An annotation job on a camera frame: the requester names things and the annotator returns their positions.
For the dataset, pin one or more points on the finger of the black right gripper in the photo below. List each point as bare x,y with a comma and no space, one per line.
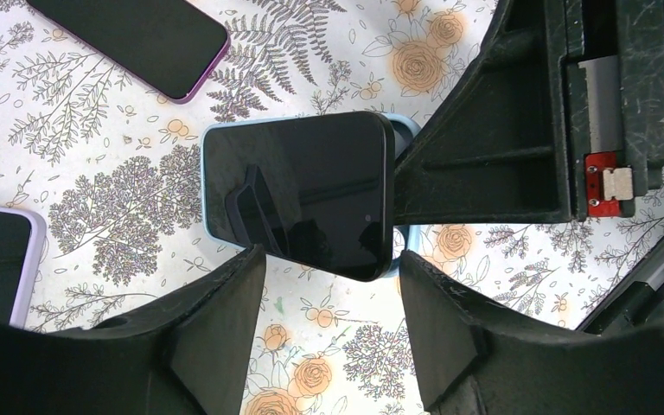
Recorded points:
496,149

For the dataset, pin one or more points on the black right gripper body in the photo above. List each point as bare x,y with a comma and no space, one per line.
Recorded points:
614,103

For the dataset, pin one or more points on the floral table mat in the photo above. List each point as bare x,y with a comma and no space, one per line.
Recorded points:
113,167

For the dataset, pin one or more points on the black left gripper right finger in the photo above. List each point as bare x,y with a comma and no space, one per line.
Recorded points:
473,355

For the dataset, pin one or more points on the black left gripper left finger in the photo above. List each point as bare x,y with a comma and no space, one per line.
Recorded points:
184,353

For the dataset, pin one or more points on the phone in lilac case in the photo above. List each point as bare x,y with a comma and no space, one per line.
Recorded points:
22,236

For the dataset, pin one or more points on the black phone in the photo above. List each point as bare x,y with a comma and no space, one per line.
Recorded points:
171,46

